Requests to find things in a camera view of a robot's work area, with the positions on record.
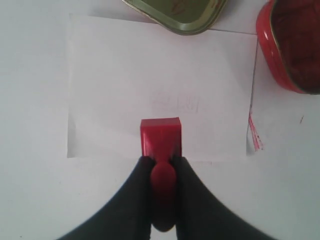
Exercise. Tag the gold tin lid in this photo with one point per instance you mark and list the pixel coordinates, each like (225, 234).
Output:
(182, 17)

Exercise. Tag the red stamp with handle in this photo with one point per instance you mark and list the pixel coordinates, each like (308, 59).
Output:
(161, 140)

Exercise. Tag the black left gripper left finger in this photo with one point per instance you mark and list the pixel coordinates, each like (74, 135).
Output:
(127, 215)

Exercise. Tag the white paper sheet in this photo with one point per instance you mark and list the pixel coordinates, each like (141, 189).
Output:
(121, 72)

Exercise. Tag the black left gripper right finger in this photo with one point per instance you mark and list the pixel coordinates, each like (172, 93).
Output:
(201, 216)

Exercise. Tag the red ink paste tin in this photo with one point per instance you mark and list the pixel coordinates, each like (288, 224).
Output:
(288, 32)

